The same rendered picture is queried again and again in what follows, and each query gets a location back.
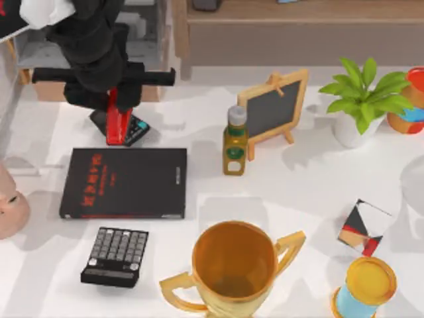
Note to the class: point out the wooden framed blackboard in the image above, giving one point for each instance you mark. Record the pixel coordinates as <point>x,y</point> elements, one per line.
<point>273,106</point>

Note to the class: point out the wooden cupboard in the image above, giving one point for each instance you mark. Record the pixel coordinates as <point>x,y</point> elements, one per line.
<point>298,36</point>

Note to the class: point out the dark thing on cupboard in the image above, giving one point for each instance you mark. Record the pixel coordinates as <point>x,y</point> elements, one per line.
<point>206,3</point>

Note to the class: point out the multicoloured cube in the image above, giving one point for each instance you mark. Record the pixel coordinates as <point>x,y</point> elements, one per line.
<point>359,228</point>

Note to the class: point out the gold trophy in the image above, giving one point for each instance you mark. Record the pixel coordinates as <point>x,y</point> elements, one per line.
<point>232,265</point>

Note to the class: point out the red stapler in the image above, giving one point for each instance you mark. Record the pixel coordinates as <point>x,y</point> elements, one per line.
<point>116,127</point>

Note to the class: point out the black book with red print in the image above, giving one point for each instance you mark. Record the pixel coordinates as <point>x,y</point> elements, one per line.
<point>122,183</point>

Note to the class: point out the blue thing on cupboard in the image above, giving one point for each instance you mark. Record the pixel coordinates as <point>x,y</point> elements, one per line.
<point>287,1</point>

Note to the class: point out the yellow-green bottle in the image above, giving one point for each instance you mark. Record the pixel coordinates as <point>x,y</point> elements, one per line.
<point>235,145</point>

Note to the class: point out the black calculator with teal key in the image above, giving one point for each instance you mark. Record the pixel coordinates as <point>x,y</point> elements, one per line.
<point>137,127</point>

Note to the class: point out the black calculator with grey keys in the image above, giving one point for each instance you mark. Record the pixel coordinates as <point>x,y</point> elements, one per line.
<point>114,258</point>

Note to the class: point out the drawer with grey inside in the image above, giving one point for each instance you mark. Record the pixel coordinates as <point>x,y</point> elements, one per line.
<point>145,36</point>

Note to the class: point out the pink rounded toy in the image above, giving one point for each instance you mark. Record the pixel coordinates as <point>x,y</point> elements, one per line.
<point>11,212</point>

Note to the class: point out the green plant in white pot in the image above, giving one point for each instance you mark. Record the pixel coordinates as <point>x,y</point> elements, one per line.
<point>361,99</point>

